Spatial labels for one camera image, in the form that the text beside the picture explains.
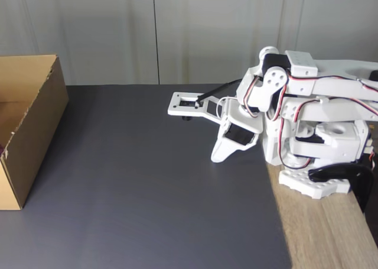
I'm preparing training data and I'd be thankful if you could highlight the brown cardboard box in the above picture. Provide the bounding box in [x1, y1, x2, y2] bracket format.
[0, 54, 70, 211]

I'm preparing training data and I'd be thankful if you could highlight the dark grey table mat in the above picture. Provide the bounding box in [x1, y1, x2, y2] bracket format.
[0, 84, 294, 269]

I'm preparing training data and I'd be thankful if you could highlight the black table clamp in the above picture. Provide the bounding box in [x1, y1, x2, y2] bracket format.
[308, 162, 374, 214]

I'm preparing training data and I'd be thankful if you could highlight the black camera cable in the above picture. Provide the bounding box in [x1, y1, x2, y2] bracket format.
[195, 78, 243, 103]

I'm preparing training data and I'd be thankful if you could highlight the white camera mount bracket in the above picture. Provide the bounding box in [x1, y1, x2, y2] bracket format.
[167, 92, 230, 127]

